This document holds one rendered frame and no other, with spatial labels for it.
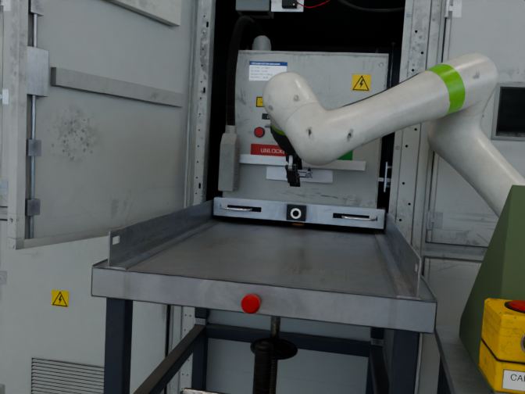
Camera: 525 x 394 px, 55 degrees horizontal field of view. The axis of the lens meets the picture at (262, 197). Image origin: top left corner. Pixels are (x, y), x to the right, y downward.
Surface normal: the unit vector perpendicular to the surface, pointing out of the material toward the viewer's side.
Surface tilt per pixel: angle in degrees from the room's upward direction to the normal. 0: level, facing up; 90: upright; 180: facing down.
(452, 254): 90
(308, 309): 90
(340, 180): 90
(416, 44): 90
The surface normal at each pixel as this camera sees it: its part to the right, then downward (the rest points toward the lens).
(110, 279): -0.17, 0.07
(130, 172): 0.88, 0.09
